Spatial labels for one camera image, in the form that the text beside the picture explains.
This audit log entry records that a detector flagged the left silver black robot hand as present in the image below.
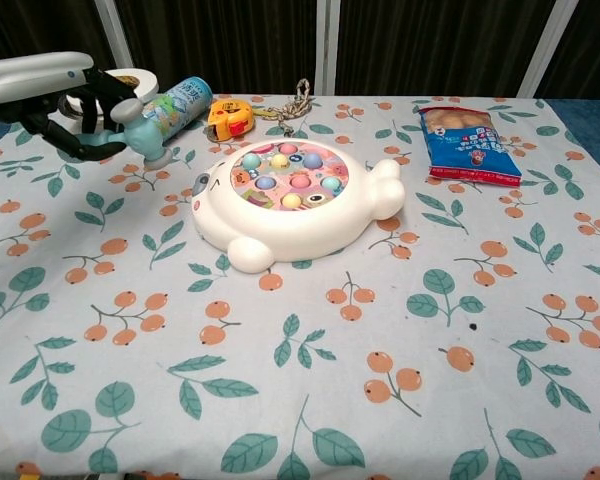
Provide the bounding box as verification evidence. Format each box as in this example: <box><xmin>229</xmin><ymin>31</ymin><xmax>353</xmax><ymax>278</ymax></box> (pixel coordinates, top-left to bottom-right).
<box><xmin>0</xmin><ymin>51</ymin><xmax>137</xmax><ymax>163</ymax></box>

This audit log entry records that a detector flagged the light blue toy hammer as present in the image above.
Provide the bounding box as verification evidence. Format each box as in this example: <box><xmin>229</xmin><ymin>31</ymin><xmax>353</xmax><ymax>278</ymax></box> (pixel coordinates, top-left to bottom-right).
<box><xmin>72</xmin><ymin>97</ymin><xmax>174</xmax><ymax>169</ymax></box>

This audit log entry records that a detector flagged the white whack-a-mole toy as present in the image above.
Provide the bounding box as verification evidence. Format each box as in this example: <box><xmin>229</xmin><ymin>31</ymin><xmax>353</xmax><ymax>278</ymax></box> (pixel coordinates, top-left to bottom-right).
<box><xmin>190</xmin><ymin>139</ymin><xmax>406</xmax><ymax>275</ymax></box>

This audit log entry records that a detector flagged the stainless steel bowl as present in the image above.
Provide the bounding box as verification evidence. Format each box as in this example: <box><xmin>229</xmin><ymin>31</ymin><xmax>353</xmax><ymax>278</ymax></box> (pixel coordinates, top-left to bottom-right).
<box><xmin>57</xmin><ymin>93</ymin><xmax>116</xmax><ymax>136</ymax></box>

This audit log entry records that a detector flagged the dark pleated partition panel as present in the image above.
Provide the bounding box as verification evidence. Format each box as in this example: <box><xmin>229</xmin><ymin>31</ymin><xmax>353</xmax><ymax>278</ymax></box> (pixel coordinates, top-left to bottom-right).
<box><xmin>333</xmin><ymin>0</ymin><xmax>554</xmax><ymax>99</ymax></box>
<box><xmin>533</xmin><ymin>0</ymin><xmax>600</xmax><ymax>101</ymax></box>
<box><xmin>114</xmin><ymin>0</ymin><xmax>321</xmax><ymax>96</ymax></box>
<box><xmin>0</xmin><ymin>0</ymin><xmax>117</xmax><ymax>71</ymax></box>

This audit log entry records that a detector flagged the white tape roll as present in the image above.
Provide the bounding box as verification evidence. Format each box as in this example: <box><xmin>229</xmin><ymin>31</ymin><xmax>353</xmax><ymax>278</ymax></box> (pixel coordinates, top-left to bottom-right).
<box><xmin>47</xmin><ymin>68</ymin><xmax>160</xmax><ymax>134</ymax></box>

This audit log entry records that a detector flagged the light blue drink can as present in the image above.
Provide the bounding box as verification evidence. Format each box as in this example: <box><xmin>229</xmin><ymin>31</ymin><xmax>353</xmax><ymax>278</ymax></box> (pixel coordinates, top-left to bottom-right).
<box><xmin>148</xmin><ymin>76</ymin><xmax>214</xmax><ymax>146</ymax></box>

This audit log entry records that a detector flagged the yellow tape measure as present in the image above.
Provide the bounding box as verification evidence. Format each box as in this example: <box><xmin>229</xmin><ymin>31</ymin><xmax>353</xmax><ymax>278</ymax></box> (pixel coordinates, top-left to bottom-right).
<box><xmin>207</xmin><ymin>98</ymin><xmax>257</xmax><ymax>142</ymax></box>

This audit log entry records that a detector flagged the floral fruit print tablecloth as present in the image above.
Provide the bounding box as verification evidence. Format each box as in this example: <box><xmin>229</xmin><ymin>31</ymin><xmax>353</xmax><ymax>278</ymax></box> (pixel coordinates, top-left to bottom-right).
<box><xmin>0</xmin><ymin>92</ymin><xmax>600</xmax><ymax>480</ymax></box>

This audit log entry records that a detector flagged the blue snack bag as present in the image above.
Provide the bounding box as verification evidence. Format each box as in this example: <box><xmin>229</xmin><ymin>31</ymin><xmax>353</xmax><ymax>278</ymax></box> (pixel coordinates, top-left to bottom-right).
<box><xmin>412</xmin><ymin>103</ymin><xmax>524</xmax><ymax>189</ymax></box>

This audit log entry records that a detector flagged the grey metal partition post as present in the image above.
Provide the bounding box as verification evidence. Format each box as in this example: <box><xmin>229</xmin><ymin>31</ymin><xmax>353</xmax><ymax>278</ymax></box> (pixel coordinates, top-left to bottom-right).
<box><xmin>516</xmin><ymin>0</ymin><xmax>579</xmax><ymax>99</ymax></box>
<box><xmin>313</xmin><ymin>0</ymin><xmax>342</xmax><ymax>97</ymax></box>
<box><xmin>93</xmin><ymin>0</ymin><xmax>134</xmax><ymax>72</ymax></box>

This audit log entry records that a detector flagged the braided rope keychain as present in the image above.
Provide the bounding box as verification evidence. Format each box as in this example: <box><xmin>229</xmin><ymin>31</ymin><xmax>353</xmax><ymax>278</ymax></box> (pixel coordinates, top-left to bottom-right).
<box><xmin>252</xmin><ymin>78</ymin><xmax>316</xmax><ymax>137</ymax></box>

